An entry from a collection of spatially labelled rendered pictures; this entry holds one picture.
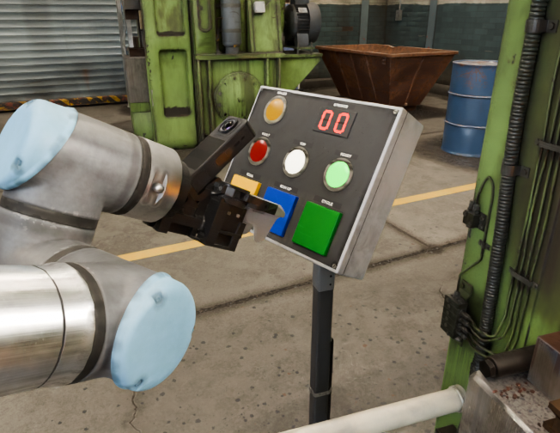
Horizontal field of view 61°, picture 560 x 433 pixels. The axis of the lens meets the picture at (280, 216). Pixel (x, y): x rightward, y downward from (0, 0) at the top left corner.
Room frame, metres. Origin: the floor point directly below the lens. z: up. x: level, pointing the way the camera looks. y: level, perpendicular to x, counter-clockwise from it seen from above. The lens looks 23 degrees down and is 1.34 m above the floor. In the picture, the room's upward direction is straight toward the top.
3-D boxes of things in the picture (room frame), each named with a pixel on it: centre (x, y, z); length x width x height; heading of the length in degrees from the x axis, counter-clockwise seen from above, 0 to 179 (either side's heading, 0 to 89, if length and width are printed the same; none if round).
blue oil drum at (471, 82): (4.93, -2.00, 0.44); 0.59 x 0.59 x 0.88
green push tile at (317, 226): (0.73, -0.06, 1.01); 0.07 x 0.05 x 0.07; 43
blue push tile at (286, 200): (0.80, 0.01, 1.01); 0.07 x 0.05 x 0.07; 43
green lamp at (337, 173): (0.76, -0.10, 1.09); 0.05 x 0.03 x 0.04; 18
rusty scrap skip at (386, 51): (7.48, -1.50, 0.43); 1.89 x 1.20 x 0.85; 27
